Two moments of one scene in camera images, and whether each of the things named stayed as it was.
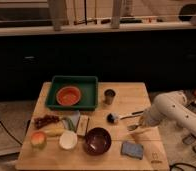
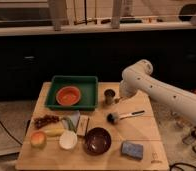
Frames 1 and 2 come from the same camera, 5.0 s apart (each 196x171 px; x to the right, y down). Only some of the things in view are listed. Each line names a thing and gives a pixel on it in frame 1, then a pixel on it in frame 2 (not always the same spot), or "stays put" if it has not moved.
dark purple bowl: (97, 141) stays put
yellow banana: (53, 132) stays put
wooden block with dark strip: (82, 125) stays put
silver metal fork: (132, 127) -> (117, 100)
